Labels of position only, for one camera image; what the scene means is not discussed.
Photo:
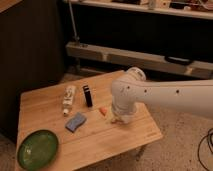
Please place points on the metal shelf pole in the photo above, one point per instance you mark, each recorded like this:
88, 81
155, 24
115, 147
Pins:
76, 37

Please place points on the grey long case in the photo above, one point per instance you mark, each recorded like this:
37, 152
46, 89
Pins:
197, 69

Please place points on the blue sponge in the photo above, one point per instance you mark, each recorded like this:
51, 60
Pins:
75, 122

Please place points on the wooden shelf board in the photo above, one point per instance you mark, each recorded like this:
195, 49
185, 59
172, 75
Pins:
142, 8

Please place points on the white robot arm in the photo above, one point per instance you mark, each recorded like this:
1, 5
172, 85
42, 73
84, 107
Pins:
194, 97

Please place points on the white plastic bottle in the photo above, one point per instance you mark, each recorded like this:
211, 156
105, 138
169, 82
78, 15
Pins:
68, 99

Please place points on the orange carrot toy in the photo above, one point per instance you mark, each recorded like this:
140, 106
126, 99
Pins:
103, 111

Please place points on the black upright eraser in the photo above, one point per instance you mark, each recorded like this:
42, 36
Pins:
87, 95

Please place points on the green plate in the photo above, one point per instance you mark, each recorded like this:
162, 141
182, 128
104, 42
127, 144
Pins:
37, 150

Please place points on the black case handle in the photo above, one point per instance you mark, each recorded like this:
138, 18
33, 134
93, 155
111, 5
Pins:
179, 61

